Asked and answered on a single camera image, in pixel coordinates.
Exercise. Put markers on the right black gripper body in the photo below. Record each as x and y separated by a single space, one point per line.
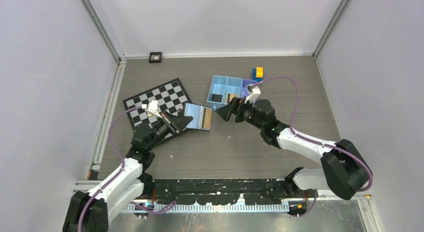
246 112

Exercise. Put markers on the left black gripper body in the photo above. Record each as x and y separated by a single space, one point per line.
170 124

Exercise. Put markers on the orange striped credit card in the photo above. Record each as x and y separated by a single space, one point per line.
230 97

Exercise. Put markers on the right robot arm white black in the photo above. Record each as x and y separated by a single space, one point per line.
343 170

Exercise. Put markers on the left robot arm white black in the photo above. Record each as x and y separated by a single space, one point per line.
96 209

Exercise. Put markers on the light blue bin left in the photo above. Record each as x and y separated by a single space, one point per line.
218 85

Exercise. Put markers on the light blue bin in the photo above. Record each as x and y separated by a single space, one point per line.
232 86
218 85

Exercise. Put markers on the black square item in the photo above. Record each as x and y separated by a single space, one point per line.
216 98

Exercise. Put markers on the purple bin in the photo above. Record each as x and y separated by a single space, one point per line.
244 87

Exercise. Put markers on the light blue bin middle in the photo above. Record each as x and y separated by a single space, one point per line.
232 86

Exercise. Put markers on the blue yellow toy blocks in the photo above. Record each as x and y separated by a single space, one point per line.
258 74

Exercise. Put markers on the small black square box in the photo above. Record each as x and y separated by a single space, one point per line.
155 57

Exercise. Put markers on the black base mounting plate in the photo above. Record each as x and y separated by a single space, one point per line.
264 191

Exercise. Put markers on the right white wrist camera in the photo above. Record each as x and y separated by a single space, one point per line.
254 93

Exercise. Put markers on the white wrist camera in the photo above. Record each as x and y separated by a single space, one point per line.
254 93
152 109

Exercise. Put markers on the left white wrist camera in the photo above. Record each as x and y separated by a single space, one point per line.
152 109

